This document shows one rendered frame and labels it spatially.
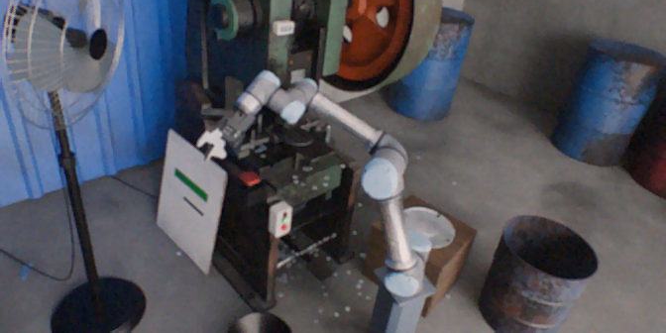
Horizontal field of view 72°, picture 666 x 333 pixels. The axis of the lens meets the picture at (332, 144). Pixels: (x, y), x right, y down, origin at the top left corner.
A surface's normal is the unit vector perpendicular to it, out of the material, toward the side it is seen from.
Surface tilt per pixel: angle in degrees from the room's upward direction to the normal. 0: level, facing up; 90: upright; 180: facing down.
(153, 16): 90
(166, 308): 0
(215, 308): 0
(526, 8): 90
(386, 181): 83
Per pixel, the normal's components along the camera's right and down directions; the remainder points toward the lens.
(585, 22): -0.73, 0.28
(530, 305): -0.47, 0.44
